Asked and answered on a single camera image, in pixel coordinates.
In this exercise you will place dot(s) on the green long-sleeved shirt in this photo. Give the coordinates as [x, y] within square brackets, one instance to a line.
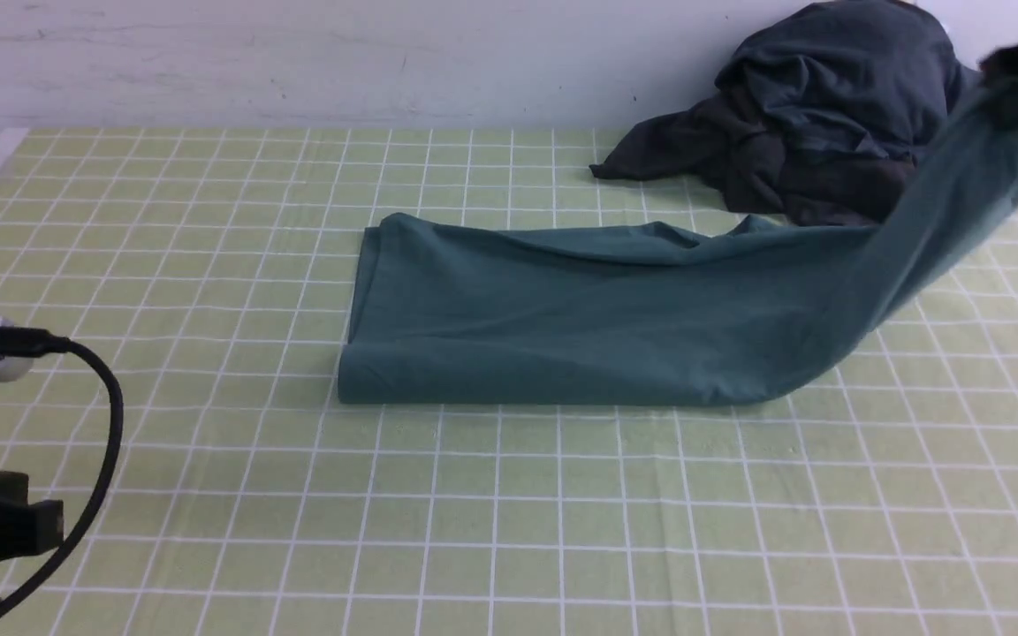
[652, 315]

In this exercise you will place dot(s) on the dark blue crumpled garment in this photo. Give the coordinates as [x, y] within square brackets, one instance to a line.
[871, 78]

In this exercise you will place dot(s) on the dark grey crumpled garment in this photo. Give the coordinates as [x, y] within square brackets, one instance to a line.
[728, 144]

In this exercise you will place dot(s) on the green checkered tablecloth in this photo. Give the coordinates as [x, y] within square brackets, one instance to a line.
[213, 270]

